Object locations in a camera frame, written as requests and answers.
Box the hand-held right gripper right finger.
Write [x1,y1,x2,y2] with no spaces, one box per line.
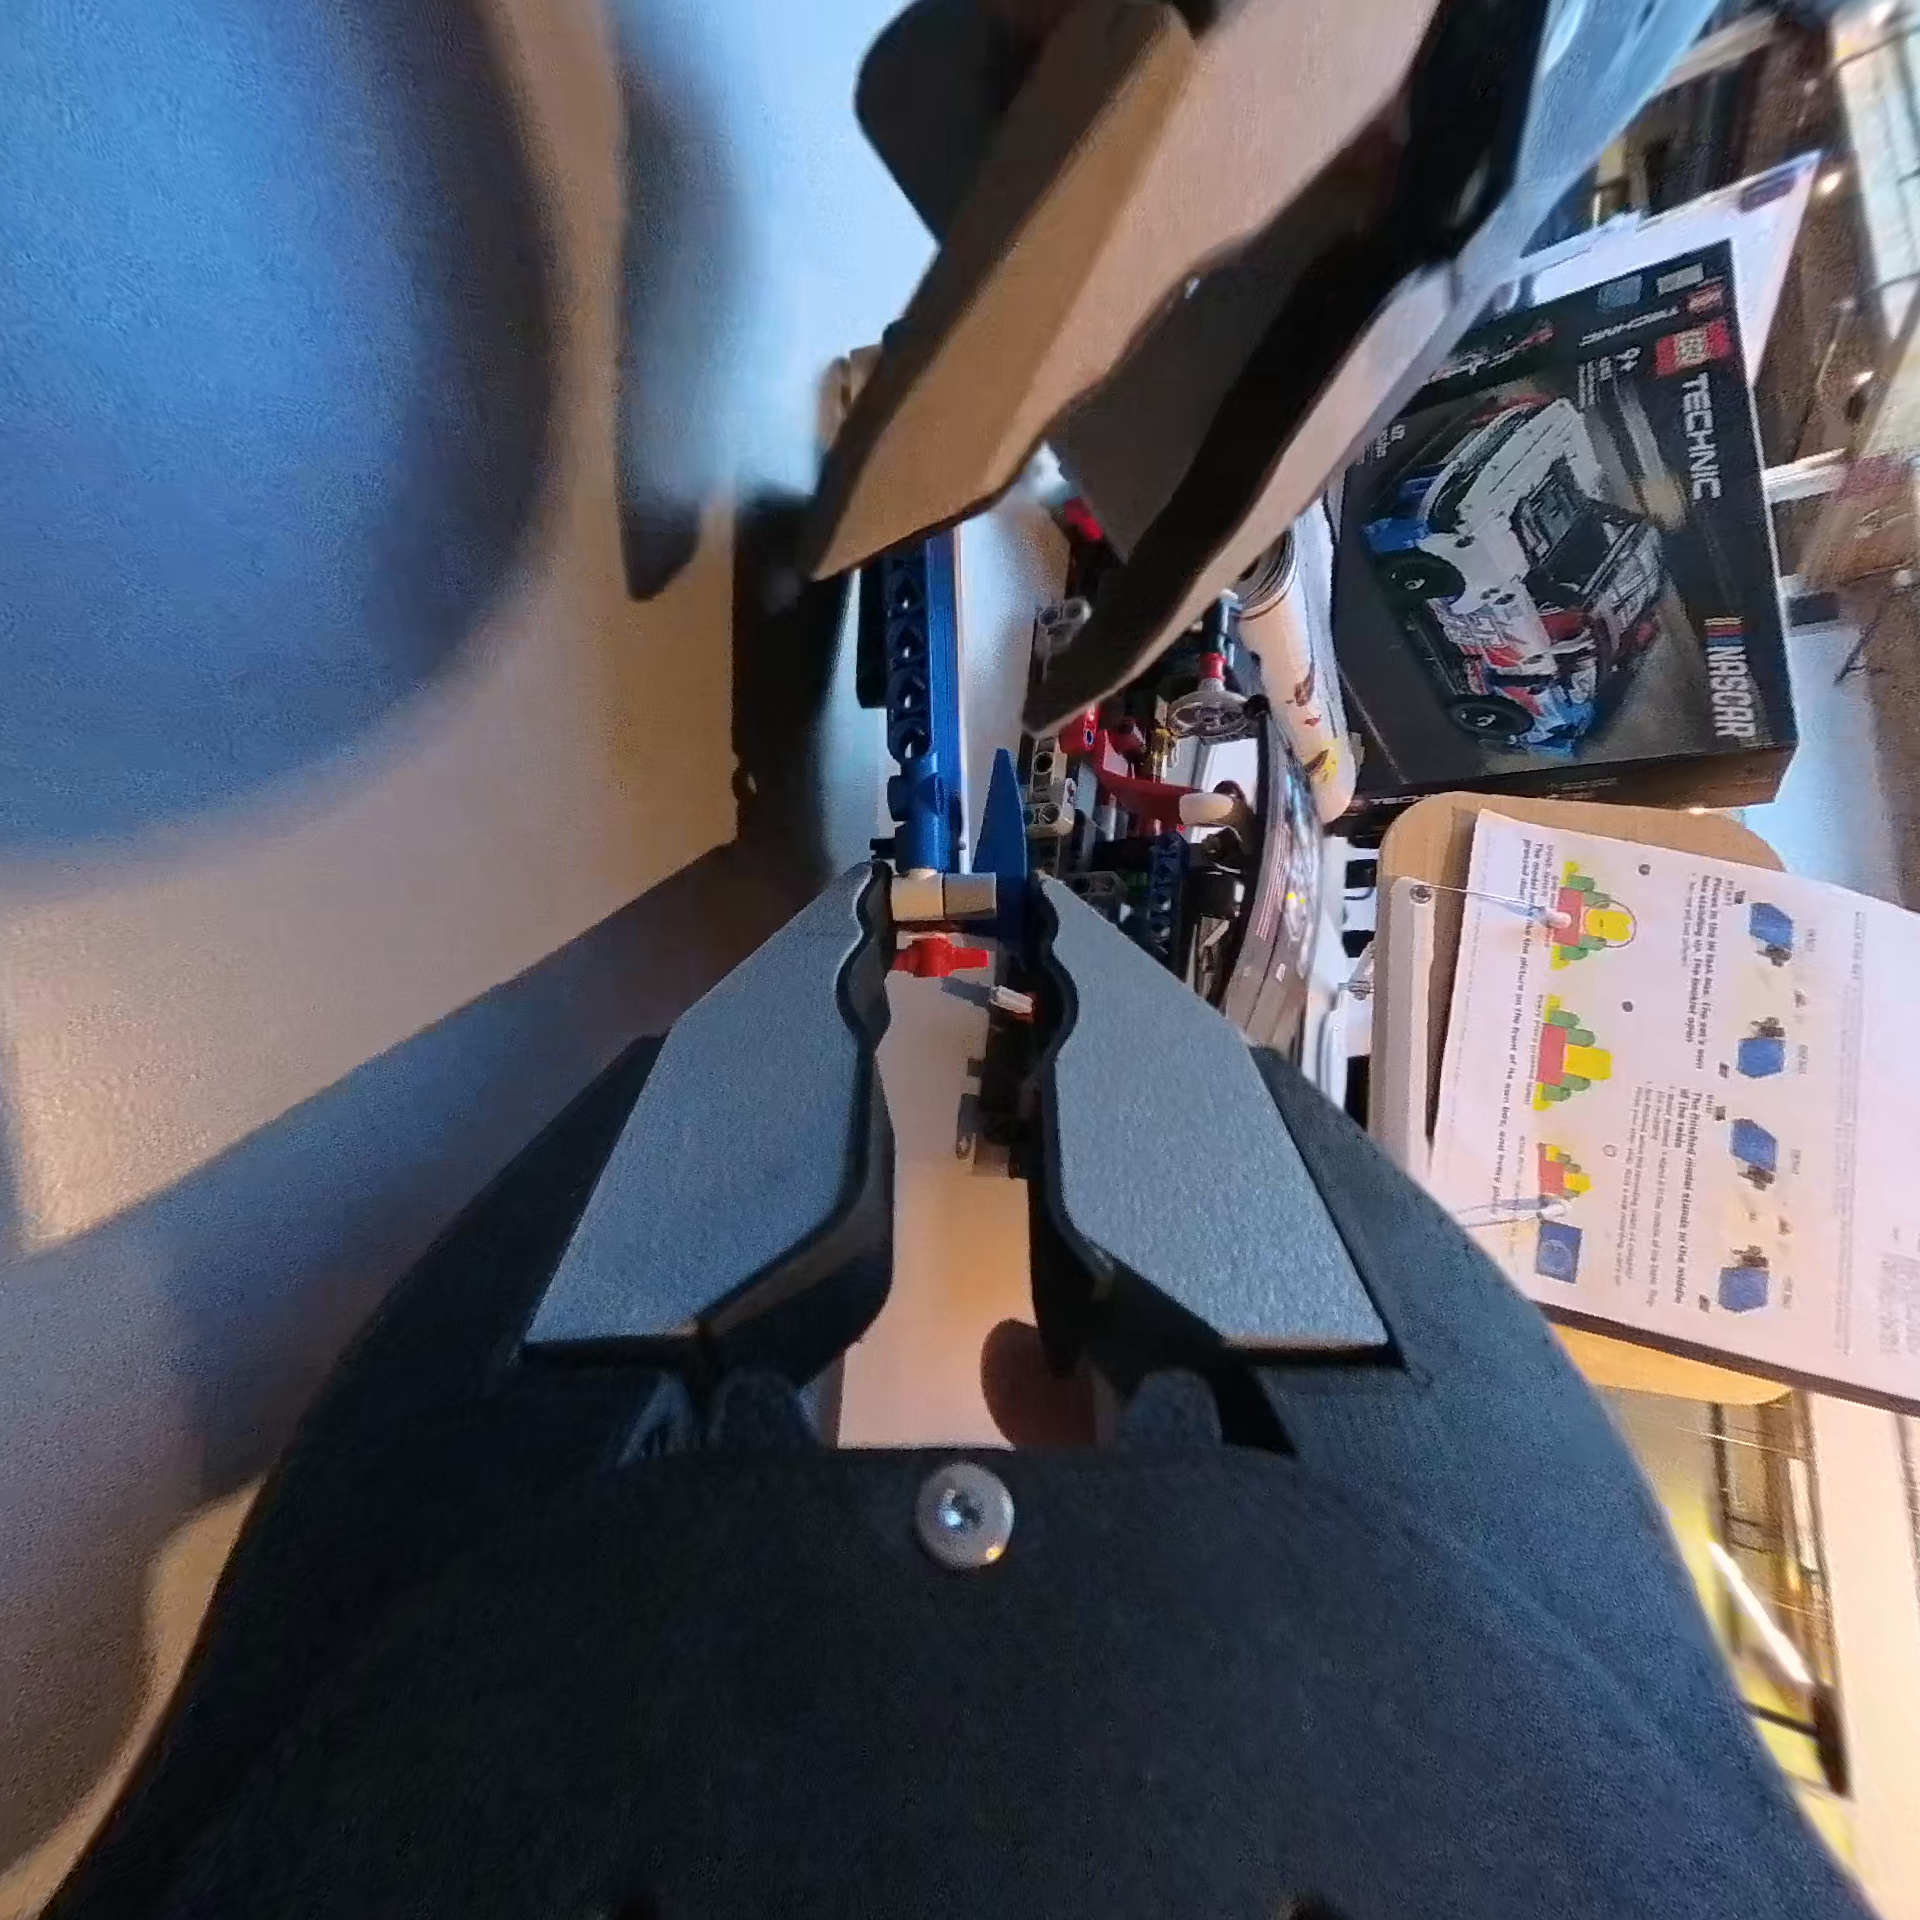
[1030,876,1392,1376]

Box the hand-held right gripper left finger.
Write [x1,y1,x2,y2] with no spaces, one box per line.
[522,863,897,1358]

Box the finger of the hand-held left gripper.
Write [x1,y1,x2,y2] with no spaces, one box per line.
[1020,247,1507,737]
[803,0,1445,585]

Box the blue and white brick panel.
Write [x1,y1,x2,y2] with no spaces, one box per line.
[851,525,1043,1029]

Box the blue smooth tile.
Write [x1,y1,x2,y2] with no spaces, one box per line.
[973,749,1043,892]

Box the grey desk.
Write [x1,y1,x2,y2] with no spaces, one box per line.
[0,0,1351,1920]

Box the curled instruction booklet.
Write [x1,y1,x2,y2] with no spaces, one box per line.
[1237,531,1372,821]

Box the black toy brick race car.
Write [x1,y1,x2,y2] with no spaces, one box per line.
[1020,498,1351,1052]

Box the wooden display board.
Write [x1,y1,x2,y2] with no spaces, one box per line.
[1368,795,1798,1411]

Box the black toy car box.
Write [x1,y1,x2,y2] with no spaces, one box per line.
[1327,240,1804,801]

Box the printed paper sheet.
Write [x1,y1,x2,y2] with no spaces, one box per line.
[1430,810,1920,1413]

